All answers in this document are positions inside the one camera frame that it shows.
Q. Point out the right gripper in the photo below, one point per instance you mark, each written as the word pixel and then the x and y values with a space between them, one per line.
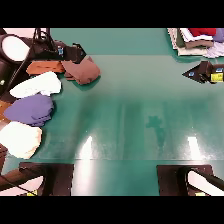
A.
pixel 202 71

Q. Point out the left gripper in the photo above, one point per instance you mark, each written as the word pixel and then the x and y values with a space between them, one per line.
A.
pixel 74 53

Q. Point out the brown garment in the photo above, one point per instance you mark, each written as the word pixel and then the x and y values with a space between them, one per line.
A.
pixel 199 44
pixel 83 70

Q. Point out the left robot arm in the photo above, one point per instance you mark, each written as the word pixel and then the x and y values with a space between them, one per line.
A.
pixel 43 50

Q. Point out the beige garment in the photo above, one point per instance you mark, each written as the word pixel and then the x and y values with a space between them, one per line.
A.
pixel 190 51

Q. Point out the pale lilac garment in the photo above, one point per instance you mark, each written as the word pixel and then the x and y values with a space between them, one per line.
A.
pixel 216 50

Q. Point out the folded brown garment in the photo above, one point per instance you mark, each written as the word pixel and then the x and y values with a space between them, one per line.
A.
pixel 199 44

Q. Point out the orange garment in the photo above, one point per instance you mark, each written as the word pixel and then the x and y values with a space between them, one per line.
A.
pixel 43 67

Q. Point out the folded white garment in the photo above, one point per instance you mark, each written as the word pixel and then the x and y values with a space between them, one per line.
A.
pixel 191 37

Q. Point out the dark green garment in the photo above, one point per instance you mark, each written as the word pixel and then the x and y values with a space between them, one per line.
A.
pixel 180 38

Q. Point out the red garment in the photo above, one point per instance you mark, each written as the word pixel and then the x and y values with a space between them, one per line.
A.
pixel 203 31

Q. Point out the lavender garment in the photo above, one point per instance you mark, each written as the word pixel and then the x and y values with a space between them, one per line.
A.
pixel 219 34

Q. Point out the purple garment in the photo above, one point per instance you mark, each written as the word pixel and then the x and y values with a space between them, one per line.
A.
pixel 31 109

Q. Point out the cream garment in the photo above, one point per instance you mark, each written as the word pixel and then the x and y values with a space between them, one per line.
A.
pixel 20 140

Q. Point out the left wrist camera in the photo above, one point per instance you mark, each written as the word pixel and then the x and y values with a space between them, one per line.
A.
pixel 42 36

